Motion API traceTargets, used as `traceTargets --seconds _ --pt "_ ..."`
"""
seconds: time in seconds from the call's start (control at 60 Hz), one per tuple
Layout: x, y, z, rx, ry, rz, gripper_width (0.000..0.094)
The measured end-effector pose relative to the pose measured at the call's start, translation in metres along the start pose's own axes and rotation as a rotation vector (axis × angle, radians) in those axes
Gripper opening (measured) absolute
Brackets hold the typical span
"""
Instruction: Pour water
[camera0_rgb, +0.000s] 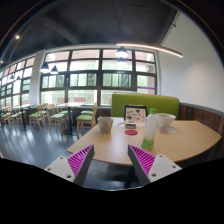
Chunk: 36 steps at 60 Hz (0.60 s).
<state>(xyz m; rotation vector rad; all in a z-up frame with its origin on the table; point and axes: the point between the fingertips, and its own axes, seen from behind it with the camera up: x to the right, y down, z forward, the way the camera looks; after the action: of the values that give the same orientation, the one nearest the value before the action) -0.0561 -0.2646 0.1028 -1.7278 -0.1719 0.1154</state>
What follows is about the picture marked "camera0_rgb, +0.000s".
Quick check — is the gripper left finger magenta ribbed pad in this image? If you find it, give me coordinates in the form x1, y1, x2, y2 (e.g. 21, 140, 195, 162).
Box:
45, 145, 95, 186

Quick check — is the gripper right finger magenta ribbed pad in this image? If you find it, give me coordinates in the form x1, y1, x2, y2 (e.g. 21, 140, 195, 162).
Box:
127, 145, 181, 186

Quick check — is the red round coaster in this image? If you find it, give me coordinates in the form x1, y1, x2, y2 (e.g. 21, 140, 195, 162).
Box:
125, 130, 138, 135

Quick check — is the clear bottle with green cap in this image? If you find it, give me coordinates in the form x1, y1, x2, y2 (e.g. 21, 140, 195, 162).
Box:
142, 108, 158, 150

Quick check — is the small dark box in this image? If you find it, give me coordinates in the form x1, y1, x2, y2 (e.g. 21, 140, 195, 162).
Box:
125, 123, 136, 129

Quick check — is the white bowl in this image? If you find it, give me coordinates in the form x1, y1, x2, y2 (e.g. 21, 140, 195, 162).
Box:
157, 113, 176, 127

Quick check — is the wooden chair green seat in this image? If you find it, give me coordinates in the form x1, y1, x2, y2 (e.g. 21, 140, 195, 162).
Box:
29, 105, 46, 129
7, 107, 22, 127
76, 104, 97, 132
46, 104, 67, 134

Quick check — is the patterned paper cup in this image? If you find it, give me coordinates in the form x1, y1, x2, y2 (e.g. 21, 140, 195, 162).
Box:
97, 117, 114, 133

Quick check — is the black framed menu stand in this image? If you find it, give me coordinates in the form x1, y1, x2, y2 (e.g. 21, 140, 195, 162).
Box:
124, 105, 147, 125

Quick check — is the wooden cafe table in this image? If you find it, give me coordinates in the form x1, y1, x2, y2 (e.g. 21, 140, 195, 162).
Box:
56, 102, 86, 136

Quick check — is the green upholstered bench back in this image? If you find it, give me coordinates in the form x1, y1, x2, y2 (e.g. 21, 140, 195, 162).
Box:
111, 93, 179, 117

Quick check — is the large grid window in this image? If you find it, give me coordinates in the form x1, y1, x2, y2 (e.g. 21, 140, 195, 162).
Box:
40, 48, 157, 106

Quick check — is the black pendant lamp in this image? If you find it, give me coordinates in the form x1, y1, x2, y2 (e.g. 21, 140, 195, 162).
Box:
50, 65, 58, 75
116, 46, 128, 58
40, 62, 49, 74
117, 57, 126, 65

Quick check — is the long linear ceiling light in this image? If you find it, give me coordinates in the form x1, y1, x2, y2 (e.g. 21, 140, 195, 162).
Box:
116, 43, 183, 58

